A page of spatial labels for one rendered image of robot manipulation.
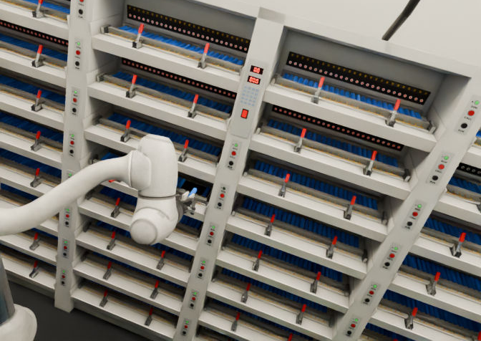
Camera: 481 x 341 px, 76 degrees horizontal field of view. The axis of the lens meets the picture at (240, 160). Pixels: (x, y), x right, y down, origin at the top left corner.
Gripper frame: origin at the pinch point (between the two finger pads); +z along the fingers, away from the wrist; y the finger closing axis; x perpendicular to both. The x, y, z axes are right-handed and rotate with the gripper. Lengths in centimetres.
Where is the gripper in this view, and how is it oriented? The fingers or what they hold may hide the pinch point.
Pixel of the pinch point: (187, 198)
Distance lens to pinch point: 121.5
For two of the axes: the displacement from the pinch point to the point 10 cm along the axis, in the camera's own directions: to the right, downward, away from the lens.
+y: -9.5, -3.0, 0.8
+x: -2.9, 9.5, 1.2
